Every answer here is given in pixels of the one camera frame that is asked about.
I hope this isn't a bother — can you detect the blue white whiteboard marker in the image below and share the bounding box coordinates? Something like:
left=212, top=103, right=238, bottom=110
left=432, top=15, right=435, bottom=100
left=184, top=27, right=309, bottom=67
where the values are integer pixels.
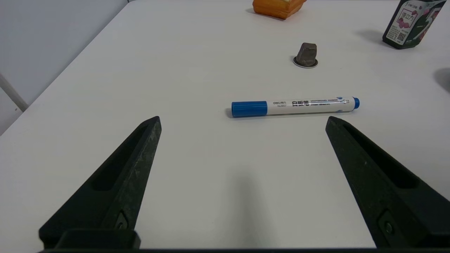
left=231, top=97, right=360, bottom=118

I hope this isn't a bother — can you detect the black gum container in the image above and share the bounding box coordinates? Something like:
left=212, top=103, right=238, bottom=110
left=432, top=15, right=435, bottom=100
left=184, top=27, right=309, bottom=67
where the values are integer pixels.
left=382, top=0, right=447, bottom=50

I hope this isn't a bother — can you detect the small dark grey capsule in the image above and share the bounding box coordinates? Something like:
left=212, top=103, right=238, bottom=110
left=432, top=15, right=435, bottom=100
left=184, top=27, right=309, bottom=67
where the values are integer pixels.
left=293, top=43, right=319, bottom=69

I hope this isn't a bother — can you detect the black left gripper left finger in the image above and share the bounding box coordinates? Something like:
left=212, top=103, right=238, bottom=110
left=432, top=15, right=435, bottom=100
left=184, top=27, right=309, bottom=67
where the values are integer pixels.
left=39, top=116, right=162, bottom=248

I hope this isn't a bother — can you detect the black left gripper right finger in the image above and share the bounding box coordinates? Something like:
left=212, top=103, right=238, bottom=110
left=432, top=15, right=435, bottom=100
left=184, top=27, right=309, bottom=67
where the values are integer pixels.
left=325, top=116, right=450, bottom=248

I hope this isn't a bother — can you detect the orange toy waffle cake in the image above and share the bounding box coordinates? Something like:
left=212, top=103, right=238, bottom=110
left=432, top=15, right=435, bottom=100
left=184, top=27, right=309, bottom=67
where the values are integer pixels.
left=252, top=0, right=307, bottom=20

